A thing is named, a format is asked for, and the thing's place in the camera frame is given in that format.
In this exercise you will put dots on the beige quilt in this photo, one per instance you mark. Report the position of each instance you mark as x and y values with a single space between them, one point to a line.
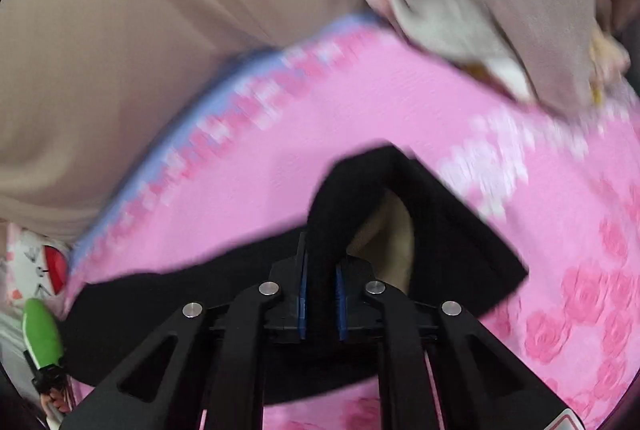
86 85

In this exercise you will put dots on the pink floral bed sheet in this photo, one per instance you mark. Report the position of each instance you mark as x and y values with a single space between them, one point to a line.
245 159

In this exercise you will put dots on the black pants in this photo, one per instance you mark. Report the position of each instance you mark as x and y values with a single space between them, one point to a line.
455 257

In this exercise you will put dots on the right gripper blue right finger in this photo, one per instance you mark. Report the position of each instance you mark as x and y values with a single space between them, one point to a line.
355 315

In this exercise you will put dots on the green plush toy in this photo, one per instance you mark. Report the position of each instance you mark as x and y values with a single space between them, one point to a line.
41 336

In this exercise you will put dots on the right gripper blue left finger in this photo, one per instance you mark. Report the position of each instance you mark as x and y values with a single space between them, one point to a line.
287 318

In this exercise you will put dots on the white cartoon face pillow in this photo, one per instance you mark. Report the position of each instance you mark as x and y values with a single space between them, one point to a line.
36 268

